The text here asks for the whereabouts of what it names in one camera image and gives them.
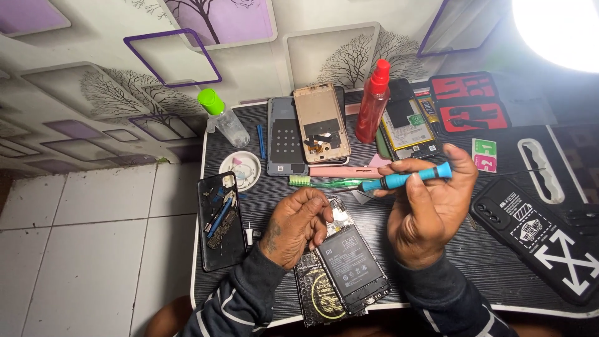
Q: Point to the small white plug piece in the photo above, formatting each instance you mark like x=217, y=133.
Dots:
x=249, y=234

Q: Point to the black phone case white print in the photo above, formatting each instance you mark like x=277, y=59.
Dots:
x=547, y=234

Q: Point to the black phone case holding parts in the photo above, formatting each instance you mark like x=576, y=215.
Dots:
x=234, y=257

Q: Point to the open phone with black battery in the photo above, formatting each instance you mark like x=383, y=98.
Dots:
x=351, y=267

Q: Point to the red spray bottle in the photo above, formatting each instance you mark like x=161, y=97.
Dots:
x=371, y=112

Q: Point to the person's right hand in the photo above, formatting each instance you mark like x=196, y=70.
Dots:
x=435, y=215

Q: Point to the white round dish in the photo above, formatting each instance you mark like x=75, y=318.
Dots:
x=250, y=175

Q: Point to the pink paper note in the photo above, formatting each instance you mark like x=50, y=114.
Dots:
x=376, y=161

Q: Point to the open phone with label battery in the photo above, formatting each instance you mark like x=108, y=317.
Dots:
x=412, y=131

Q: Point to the pink pen-shaped tool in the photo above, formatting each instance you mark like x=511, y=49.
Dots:
x=341, y=172

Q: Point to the small flex circuit board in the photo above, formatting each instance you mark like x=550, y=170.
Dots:
x=223, y=231

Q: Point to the black bubble packet yellow label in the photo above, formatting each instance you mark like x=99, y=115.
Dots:
x=311, y=295

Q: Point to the person's left hand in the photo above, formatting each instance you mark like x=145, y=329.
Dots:
x=290, y=224

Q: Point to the green pink wipe packet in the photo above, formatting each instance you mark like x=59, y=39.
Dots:
x=484, y=157

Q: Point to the green toothbrush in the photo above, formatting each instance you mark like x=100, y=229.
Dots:
x=323, y=183

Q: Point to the gold phone frame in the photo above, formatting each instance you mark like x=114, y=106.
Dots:
x=318, y=112

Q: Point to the bright round lamp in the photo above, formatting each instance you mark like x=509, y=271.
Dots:
x=561, y=28

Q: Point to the person's leg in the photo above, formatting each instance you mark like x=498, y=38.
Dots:
x=168, y=320

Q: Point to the blue metal tweezers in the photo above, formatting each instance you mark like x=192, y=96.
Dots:
x=221, y=217

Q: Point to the grey phone back cover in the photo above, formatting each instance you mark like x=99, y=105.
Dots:
x=283, y=140

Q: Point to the clear bottle green cap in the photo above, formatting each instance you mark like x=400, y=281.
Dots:
x=231, y=124

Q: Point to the blue plastic pry stick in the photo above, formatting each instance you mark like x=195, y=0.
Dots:
x=261, y=140

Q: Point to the black yellow glue tube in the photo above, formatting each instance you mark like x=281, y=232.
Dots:
x=428, y=110

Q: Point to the blue precision screwdriver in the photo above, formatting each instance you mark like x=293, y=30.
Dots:
x=430, y=174

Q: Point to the red black tool kit tray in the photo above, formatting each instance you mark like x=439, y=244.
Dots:
x=468, y=103

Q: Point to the thin metal needle tool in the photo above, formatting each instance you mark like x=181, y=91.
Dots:
x=514, y=171

